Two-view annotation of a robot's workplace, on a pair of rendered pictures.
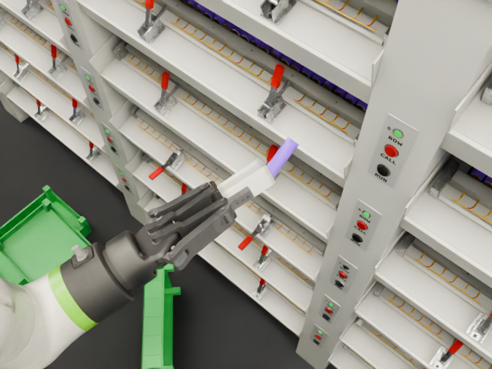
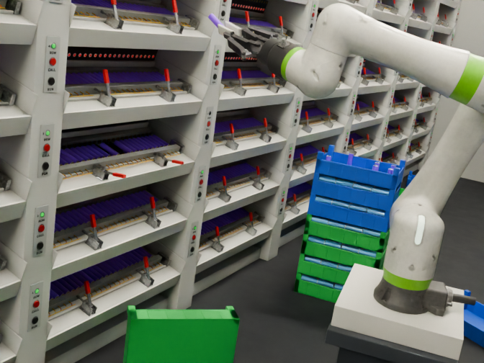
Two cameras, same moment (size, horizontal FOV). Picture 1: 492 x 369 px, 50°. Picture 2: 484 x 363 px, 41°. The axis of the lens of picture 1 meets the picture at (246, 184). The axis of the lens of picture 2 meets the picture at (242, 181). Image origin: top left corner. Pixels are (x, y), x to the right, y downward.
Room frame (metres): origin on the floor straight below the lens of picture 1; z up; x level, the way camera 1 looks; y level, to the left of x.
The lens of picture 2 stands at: (0.75, 1.84, 1.01)
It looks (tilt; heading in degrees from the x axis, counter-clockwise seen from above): 14 degrees down; 256
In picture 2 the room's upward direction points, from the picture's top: 8 degrees clockwise
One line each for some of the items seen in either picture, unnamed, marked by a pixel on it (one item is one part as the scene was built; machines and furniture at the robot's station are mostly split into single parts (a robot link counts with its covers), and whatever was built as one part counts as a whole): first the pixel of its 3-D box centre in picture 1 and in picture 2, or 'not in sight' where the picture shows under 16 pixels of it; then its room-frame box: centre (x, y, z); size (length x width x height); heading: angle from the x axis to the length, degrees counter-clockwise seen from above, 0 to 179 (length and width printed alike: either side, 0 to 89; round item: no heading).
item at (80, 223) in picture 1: (32, 238); not in sight; (0.76, 0.68, 0.04); 0.30 x 0.20 x 0.08; 139
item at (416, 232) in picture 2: not in sight; (413, 244); (-0.09, 0.39, 0.49); 0.16 x 0.13 x 0.19; 66
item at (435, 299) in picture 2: not in sight; (425, 294); (-0.14, 0.42, 0.37); 0.26 x 0.15 x 0.06; 160
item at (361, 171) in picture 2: not in sight; (361, 166); (-0.25, -0.38, 0.52); 0.30 x 0.20 x 0.08; 148
